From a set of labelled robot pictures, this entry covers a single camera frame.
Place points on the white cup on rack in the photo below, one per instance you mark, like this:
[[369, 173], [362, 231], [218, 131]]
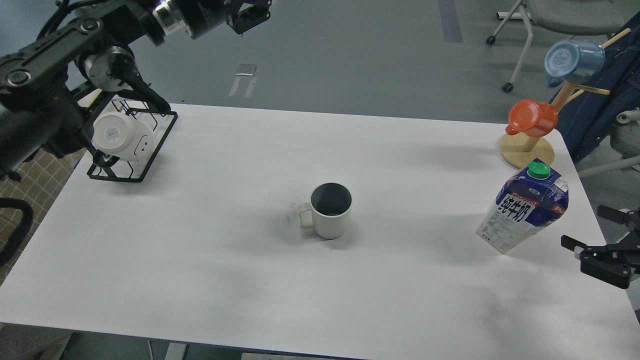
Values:
[[120, 135]]

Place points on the dark blue fabric bag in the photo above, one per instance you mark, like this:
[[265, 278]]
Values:
[[587, 120]]

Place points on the blue white milk carton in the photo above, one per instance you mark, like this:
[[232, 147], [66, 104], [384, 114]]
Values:
[[529, 201]]

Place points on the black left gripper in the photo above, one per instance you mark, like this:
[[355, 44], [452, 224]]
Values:
[[197, 17]]

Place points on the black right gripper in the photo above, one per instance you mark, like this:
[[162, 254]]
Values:
[[616, 264]]

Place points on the blue plastic cup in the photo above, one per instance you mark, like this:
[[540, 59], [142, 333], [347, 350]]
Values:
[[573, 61]]

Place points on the orange plastic cup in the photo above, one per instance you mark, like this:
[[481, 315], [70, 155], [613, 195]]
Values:
[[531, 118]]

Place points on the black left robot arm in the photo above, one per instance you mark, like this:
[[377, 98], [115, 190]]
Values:
[[53, 89]]

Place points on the white ribbed mug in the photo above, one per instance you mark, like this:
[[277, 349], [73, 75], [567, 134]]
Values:
[[328, 211]]

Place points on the black wire cup rack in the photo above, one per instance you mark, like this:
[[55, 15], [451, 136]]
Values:
[[108, 168]]

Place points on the wooden mug tree stand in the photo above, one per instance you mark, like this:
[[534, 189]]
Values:
[[520, 149]]

